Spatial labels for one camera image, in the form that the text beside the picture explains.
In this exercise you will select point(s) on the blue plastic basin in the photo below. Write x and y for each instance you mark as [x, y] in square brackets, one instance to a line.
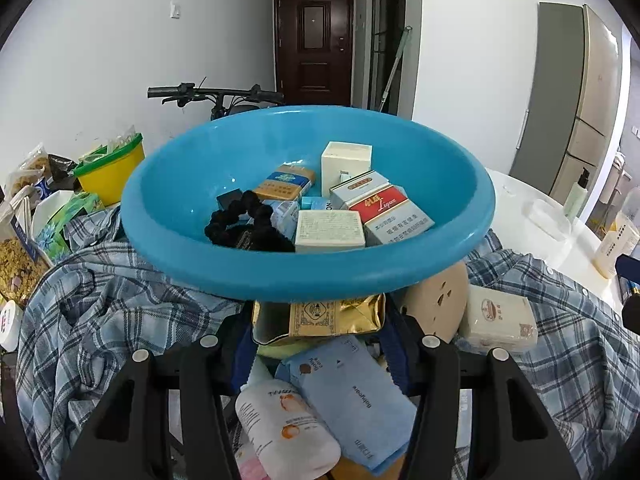
[200, 160]

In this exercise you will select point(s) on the blue orange cigarette pack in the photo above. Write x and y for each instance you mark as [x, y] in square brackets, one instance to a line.
[285, 184]

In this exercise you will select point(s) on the white paper box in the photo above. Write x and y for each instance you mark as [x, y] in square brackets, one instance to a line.
[50, 207]

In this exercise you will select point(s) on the blue plaid shirt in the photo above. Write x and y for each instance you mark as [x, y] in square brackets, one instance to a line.
[100, 310]

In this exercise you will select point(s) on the square cream box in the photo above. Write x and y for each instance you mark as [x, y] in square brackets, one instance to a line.
[330, 230]

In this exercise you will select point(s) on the small bright teal box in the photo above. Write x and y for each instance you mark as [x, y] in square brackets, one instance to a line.
[314, 203]

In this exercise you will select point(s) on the small black box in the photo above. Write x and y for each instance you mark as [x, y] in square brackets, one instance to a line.
[230, 199]

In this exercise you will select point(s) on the white plastic container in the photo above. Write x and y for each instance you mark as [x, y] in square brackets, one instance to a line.
[550, 220]

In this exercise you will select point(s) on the clear cereal container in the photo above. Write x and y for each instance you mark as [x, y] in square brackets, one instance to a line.
[17, 267]

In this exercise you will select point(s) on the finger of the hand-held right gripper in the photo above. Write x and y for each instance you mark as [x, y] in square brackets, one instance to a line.
[632, 312]
[629, 266]

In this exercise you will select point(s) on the white light switch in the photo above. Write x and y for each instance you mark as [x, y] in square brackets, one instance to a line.
[175, 9]

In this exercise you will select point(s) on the plain light blue wipes packet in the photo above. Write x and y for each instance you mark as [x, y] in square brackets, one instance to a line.
[355, 405]

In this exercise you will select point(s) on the white tissue packet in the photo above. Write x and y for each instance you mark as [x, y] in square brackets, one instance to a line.
[497, 320]

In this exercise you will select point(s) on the white jar with red label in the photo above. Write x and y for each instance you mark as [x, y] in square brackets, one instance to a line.
[10, 325]

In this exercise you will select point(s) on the clear bag of nuts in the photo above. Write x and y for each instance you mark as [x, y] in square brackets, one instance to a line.
[27, 170]

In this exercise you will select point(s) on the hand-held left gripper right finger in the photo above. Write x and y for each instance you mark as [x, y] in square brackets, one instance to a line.
[400, 370]

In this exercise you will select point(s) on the green tissue packet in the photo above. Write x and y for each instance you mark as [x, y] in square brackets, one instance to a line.
[70, 220]

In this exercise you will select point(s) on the gold foil packet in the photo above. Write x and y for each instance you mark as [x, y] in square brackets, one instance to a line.
[330, 317]

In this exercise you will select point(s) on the beige refrigerator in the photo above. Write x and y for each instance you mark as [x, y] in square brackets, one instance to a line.
[595, 90]

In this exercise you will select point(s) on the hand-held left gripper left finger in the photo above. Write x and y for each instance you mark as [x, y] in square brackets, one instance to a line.
[244, 360]

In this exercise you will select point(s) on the white lotion bottle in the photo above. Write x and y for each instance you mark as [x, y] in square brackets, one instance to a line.
[290, 435]

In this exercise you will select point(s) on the brown pouch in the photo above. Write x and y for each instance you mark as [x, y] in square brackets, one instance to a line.
[350, 471]

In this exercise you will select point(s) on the black framed glass door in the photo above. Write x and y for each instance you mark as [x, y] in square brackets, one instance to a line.
[387, 35]

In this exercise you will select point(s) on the beige round disc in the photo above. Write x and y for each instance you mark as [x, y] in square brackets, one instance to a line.
[440, 305]

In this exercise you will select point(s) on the white grey cigarette pack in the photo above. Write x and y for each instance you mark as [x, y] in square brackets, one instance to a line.
[357, 187]

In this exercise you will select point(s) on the dark brown door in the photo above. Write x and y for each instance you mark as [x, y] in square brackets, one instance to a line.
[315, 50]

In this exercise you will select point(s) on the green spray bottle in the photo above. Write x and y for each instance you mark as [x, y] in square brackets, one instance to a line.
[575, 200]

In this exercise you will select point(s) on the red white cigarette carton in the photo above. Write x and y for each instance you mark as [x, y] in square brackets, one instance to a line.
[395, 217]

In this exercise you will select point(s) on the pale teal box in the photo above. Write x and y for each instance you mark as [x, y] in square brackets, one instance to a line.
[284, 217]

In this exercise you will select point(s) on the clear bottle with yellow liquid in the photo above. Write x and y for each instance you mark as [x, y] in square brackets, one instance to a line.
[615, 250]

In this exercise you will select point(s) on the yellow bucket with green rim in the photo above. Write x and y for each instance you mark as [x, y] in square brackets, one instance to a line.
[110, 177]

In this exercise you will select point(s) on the black scrunchie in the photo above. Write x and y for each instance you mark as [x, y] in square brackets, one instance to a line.
[225, 227]

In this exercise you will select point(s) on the tall cream box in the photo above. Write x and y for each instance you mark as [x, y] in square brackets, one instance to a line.
[345, 165]

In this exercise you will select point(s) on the black plastic bag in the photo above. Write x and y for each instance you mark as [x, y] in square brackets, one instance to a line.
[62, 167]

